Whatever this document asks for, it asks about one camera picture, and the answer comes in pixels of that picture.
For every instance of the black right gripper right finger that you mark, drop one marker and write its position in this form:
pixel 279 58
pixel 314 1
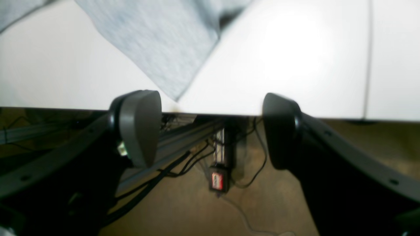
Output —
pixel 347 192

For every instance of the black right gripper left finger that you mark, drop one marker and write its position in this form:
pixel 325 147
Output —
pixel 69 190

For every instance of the grey T-shirt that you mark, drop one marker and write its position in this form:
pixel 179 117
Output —
pixel 88 47

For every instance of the aluminium table frame rail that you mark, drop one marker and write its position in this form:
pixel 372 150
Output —
pixel 174 143

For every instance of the small red-label black box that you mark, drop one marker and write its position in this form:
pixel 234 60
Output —
pixel 219 178

